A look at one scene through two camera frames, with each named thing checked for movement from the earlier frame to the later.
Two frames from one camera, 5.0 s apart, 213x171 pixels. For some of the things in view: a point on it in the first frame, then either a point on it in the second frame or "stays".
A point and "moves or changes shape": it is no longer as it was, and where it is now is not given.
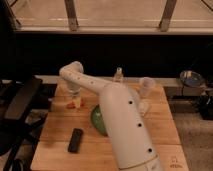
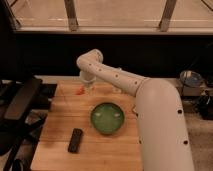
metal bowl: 192,78 stays
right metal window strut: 166,17 stays
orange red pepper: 70,105 moves or changes shape
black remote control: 75,140 stays
